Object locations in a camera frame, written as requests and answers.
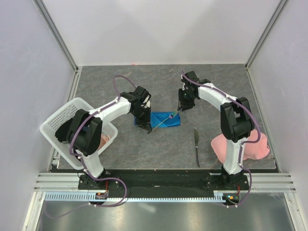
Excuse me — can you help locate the aluminium frame post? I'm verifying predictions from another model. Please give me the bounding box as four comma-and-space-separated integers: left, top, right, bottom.
244, 0, 289, 71
33, 0, 79, 72

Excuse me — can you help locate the white plastic perforated basket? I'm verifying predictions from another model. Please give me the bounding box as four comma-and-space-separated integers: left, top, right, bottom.
40, 98, 118, 170

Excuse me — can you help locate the right aluminium frame post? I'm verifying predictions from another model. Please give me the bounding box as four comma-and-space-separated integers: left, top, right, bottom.
244, 0, 289, 71

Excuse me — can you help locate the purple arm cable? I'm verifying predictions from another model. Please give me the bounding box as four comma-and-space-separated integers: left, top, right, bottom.
69, 75, 139, 180
180, 70, 262, 207

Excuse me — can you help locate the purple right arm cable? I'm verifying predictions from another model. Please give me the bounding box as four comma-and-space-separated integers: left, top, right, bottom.
180, 70, 262, 207

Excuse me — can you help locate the pink cap in basket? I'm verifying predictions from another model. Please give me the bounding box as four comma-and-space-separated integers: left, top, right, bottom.
98, 133, 110, 150

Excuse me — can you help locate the iridescent rainbow fork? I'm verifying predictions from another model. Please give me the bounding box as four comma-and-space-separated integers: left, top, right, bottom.
148, 110, 180, 133

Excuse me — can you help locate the blue cloth napkin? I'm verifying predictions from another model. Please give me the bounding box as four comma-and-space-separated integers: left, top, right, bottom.
134, 111, 181, 128

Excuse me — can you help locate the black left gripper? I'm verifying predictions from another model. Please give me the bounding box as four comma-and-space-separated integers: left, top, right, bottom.
131, 106, 152, 133

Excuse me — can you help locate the silver table knife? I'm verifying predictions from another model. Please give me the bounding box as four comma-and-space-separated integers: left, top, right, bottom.
193, 128, 201, 168

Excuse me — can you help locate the left aluminium frame post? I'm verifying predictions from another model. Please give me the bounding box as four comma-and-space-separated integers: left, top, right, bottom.
33, 0, 79, 72

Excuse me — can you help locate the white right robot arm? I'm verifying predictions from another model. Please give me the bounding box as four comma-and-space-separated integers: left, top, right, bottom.
178, 83, 255, 190

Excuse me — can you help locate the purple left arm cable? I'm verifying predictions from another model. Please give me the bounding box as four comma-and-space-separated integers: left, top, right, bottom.
69, 75, 139, 180

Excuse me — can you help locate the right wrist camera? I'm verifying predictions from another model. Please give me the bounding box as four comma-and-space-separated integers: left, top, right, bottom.
181, 71, 199, 88

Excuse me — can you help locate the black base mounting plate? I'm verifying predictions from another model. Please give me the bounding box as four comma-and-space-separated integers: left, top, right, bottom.
78, 169, 249, 197

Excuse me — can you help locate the pink baseball cap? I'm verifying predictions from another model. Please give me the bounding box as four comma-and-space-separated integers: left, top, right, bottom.
211, 132, 270, 164

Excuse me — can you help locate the light blue cable duct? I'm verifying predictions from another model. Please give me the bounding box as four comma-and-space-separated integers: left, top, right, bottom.
45, 192, 226, 203

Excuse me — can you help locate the black cloth in basket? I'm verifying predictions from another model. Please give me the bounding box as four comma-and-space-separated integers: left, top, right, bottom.
55, 118, 73, 144

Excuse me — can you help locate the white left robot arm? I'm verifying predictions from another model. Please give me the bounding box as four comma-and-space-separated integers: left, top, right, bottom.
66, 90, 152, 189

